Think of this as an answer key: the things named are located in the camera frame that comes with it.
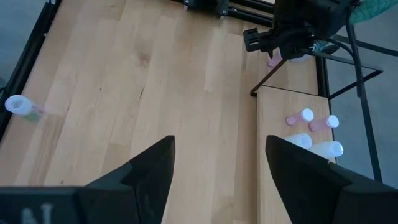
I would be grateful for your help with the clear medicine bottle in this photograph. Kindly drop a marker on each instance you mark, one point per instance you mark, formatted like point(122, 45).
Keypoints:
point(18, 105)

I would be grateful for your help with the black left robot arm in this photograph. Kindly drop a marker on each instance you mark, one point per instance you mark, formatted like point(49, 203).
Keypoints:
point(217, 7)

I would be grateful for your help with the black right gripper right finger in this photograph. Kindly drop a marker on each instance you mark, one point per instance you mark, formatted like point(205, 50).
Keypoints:
point(326, 202)

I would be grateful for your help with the pink medicine bottle white cap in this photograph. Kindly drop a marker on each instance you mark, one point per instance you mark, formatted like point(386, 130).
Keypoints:
point(295, 119)
point(273, 61)
point(320, 125)

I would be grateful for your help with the wooden shelf black metal ends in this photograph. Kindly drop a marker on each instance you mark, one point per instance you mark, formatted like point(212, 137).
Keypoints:
point(273, 109)

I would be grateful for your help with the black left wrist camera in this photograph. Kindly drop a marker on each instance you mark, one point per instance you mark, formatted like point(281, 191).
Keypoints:
point(252, 39)

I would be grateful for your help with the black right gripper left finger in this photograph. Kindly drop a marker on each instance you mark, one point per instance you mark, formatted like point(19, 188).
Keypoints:
point(124, 202)

